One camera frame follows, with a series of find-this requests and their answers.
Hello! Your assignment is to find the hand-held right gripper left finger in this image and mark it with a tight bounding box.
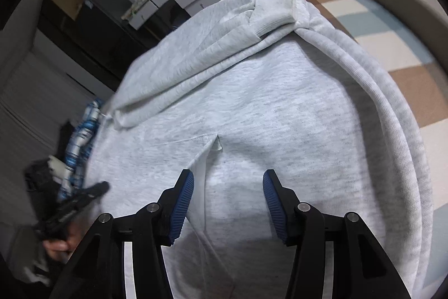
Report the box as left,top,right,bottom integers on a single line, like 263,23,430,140
49,169,195,299

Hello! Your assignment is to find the checkered bed sheet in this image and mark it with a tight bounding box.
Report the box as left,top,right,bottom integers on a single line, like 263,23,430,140
297,0,448,215

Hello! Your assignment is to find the blue plaid shirt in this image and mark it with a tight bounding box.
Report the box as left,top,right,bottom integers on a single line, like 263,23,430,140
58,99,104,201

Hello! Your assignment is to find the light grey hoodie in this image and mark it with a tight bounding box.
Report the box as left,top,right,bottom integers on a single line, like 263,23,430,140
84,0,436,299

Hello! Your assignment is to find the person's left hand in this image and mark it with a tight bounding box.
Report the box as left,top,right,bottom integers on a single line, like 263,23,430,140
44,218,86,259

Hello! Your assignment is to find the white desk with drawers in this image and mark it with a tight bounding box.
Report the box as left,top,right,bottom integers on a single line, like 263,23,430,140
121,0,219,31

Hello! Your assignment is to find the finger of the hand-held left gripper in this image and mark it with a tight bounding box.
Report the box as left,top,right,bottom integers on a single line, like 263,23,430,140
68,182,111,207

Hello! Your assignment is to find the dark wardrobe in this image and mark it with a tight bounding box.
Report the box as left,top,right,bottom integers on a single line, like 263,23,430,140
37,0,123,91

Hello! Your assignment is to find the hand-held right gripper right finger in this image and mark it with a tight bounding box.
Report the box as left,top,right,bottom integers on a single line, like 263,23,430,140
262,169,412,299

